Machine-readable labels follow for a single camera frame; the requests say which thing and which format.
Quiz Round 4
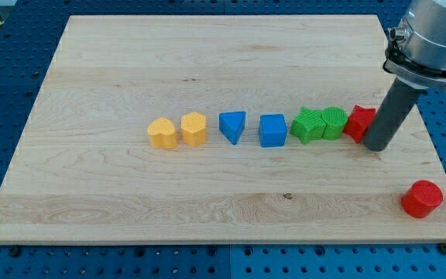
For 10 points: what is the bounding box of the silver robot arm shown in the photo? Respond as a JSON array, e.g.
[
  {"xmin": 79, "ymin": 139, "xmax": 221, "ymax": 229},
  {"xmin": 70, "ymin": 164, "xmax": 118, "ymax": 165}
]
[{"xmin": 383, "ymin": 0, "xmax": 446, "ymax": 92}]

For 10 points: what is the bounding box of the green star block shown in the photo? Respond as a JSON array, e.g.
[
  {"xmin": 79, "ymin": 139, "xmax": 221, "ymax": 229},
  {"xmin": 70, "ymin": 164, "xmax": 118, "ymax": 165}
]
[{"xmin": 290, "ymin": 107, "xmax": 326, "ymax": 144}]

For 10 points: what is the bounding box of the red star block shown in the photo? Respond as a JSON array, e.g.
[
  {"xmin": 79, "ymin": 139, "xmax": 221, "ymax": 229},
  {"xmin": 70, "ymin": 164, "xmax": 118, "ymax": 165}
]
[{"xmin": 343, "ymin": 105, "xmax": 376, "ymax": 143}]

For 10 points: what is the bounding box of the blue triangle block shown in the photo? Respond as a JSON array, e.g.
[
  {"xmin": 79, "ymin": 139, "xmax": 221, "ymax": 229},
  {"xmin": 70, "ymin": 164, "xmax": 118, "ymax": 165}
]
[{"xmin": 219, "ymin": 111, "xmax": 246, "ymax": 145}]

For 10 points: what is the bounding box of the yellow hexagon block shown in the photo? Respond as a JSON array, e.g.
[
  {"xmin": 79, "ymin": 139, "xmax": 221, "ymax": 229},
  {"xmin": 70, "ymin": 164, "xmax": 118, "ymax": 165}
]
[{"xmin": 180, "ymin": 112, "xmax": 207, "ymax": 146}]

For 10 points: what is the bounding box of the blue cube block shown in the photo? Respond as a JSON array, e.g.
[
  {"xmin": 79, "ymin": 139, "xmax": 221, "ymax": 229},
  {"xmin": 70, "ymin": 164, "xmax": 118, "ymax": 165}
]
[{"xmin": 259, "ymin": 114, "xmax": 288, "ymax": 148}]

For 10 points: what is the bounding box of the yellow heart block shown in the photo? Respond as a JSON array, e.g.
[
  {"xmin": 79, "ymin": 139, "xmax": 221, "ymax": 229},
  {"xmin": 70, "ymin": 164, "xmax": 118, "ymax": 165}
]
[{"xmin": 147, "ymin": 117, "xmax": 178, "ymax": 148}]

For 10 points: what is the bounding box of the wooden board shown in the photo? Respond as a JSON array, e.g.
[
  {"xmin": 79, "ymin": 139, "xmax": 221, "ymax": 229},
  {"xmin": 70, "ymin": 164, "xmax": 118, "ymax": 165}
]
[{"xmin": 0, "ymin": 15, "xmax": 446, "ymax": 245}]

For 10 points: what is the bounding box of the green cylinder block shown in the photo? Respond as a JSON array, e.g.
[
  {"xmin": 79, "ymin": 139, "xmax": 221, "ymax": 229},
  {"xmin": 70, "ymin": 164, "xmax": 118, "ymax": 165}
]
[{"xmin": 321, "ymin": 106, "xmax": 348, "ymax": 140}]

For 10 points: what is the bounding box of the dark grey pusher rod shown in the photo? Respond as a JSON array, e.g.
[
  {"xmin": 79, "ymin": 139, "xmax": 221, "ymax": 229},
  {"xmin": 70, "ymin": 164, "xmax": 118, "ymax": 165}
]
[{"xmin": 362, "ymin": 78, "xmax": 424, "ymax": 152}]

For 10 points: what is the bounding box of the red cylinder block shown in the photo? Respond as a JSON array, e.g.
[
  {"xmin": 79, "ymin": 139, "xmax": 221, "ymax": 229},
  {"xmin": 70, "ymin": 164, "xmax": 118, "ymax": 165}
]
[{"xmin": 400, "ymin": 180, "xmax": 444, "ymax": 219}]

